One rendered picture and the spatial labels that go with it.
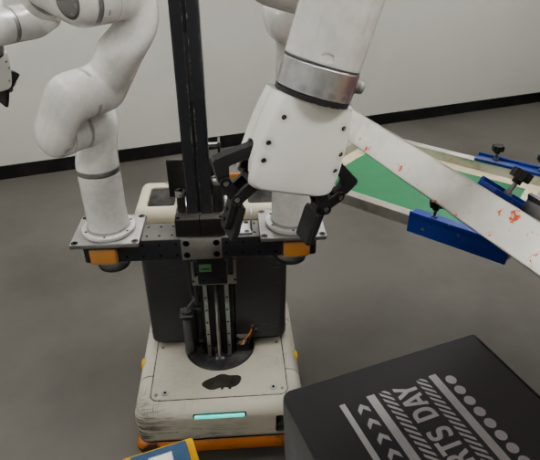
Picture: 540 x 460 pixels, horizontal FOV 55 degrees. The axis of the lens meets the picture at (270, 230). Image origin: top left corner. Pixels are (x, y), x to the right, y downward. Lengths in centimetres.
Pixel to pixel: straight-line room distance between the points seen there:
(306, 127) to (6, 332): 257
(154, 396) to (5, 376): 90
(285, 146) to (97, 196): 77
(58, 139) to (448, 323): 221
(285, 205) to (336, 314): 162
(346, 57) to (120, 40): 61
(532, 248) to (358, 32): 24
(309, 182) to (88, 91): 60
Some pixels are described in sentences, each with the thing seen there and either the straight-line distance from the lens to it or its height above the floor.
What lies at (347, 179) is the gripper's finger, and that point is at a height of 154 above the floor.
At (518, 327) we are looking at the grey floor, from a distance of 296.
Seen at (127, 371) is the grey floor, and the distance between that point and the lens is 255.
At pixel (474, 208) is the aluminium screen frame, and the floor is 154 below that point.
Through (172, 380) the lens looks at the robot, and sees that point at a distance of 208.
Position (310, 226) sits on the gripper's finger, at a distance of 58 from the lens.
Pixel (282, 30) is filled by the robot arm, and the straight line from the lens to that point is 91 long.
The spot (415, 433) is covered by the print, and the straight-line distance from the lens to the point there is 108.
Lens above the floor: 178
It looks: 31 degrees down
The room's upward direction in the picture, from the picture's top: straight up
